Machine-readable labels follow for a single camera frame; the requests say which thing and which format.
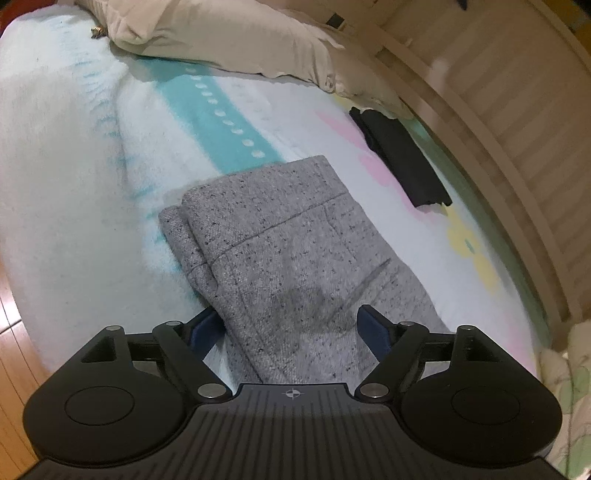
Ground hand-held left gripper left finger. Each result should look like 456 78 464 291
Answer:
80 306 228 403

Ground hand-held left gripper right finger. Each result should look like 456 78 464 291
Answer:
353 304 502 401

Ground grey speckled pants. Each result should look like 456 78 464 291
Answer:
159 155 452 385

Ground black folded cloth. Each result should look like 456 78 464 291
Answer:
348 106 453 209

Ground floral printed blanket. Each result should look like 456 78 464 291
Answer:
0 4 541 384

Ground white folded quilt green print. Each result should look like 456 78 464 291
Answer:
538 318 591 480

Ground beige pillow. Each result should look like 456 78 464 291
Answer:
74 0 411 116

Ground cream slatted bed frame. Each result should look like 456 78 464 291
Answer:
369 0 591 324

